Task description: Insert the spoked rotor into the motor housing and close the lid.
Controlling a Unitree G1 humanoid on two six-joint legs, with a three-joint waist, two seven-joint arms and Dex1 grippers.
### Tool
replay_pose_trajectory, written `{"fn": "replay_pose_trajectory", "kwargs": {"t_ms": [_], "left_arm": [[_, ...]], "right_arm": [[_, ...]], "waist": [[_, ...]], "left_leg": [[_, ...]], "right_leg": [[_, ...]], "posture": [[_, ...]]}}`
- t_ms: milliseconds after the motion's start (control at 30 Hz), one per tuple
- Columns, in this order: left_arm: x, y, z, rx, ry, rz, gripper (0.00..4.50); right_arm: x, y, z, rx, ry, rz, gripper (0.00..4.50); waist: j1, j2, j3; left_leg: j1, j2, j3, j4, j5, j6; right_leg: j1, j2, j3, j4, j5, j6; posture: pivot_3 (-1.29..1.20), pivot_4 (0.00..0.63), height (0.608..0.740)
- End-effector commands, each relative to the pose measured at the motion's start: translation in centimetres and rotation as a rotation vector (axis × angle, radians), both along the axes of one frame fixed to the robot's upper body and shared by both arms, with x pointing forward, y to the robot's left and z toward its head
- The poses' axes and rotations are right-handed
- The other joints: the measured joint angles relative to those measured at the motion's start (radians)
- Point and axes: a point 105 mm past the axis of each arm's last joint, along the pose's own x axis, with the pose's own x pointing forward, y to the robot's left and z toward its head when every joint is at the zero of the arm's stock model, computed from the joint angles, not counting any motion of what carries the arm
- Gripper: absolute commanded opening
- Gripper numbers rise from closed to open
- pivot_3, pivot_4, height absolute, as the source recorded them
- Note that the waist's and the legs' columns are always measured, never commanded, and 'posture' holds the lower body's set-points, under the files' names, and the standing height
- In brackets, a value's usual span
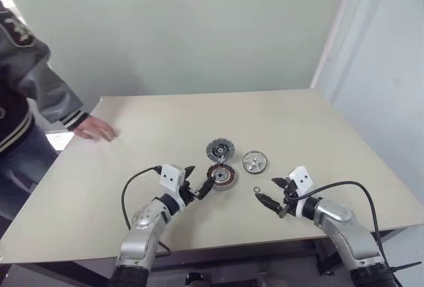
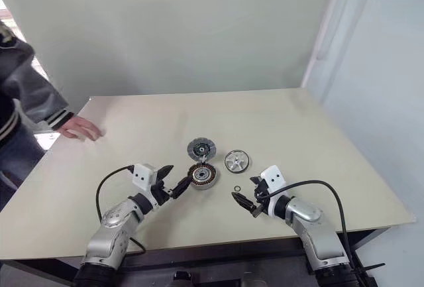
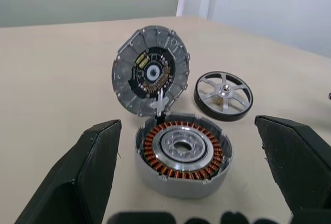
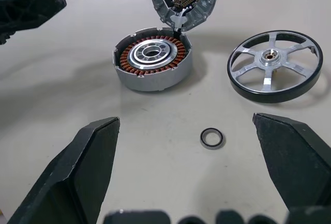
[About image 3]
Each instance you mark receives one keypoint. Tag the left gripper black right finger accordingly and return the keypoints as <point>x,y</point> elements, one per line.
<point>297,162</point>

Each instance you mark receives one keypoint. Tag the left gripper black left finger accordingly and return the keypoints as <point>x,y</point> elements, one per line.
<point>77,182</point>

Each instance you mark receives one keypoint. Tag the grey round metal part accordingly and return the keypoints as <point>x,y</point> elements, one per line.
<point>124,76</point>
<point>181,187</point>

